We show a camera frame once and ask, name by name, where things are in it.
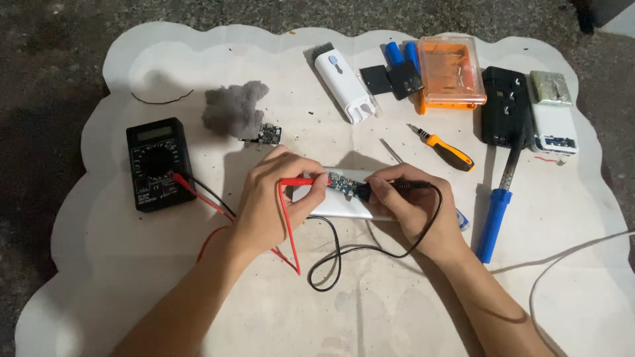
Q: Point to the white open power bank shell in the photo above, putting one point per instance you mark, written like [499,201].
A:
[554,126]

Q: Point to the white scalloped work mat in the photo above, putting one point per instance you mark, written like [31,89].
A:
[149,297]

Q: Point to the white cleaning brush tool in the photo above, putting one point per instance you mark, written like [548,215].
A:
[342,87]

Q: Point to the black square part with contacts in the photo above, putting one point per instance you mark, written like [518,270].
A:
[406,80]

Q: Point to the black object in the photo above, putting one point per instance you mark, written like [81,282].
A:
[583,15]

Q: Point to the black power bank shell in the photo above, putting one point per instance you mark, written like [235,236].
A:
[506,106]

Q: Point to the flat black square part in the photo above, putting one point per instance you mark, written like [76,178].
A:
[375,80]

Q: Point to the white power bank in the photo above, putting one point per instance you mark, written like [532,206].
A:
[337,207]

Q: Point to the blue circuit board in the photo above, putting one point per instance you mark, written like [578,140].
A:
[342,184]

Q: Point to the red multimeter probe with lead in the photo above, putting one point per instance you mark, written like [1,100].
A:
[297,181]

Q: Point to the small dark circuit board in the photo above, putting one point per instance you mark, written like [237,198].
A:
[269,134]

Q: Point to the silver flat battery pack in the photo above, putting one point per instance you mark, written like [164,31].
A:
[549,88]

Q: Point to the orange transparent plastic case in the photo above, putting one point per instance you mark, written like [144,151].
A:
[449,72]

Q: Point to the blue cylindrical battery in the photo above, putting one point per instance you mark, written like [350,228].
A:
[411,52]
[394,52]

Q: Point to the gray cloth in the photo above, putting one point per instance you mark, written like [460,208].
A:
[233,109]

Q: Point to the person's left hand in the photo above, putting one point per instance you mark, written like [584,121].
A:
[268,203]

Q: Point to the black multimeter probe with lead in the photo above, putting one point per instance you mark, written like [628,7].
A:
[411,185]

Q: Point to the orange and black screwdriver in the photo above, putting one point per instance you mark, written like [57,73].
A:
[449,151]

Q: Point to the small blue and white tube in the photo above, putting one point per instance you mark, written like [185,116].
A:
[462,220]

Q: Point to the black digital multimeter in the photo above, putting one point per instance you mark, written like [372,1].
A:
[158,163]

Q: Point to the thin metal rod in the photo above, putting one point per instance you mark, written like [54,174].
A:
[392,150]

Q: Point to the person's right hand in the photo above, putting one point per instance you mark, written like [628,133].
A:
[421,213]

